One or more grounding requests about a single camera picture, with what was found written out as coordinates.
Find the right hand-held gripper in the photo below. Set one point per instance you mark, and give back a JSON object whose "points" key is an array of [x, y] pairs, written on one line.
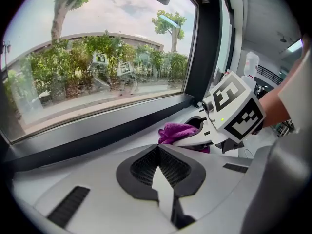
{"points": [[234, 106]]}

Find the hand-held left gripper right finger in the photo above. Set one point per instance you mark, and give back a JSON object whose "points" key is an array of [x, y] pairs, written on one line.
{"points": [[219, 186]]}

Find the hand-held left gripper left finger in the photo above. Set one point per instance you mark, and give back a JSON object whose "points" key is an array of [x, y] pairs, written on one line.
{"points": [[97, 191]]}

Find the purple cloth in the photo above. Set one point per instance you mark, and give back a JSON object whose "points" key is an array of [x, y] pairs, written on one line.
{"points": [[175, 130]]}

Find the person's right forearm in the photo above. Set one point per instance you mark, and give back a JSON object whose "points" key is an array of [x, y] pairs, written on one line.
{"points": [[275, 101]]}

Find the large clear water jug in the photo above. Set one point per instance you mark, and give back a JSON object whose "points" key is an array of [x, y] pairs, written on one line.
{"points": [[252, 62]]}

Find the black railing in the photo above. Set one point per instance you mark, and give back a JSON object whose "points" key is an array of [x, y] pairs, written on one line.
{"points": [[270, 74]]}

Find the ceiling light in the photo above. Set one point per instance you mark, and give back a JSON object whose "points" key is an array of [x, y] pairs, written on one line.
{"points": [[295, 46]]}

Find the black window frame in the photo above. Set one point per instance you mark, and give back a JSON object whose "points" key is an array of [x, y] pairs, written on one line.
{"points": [[207, 57]]}

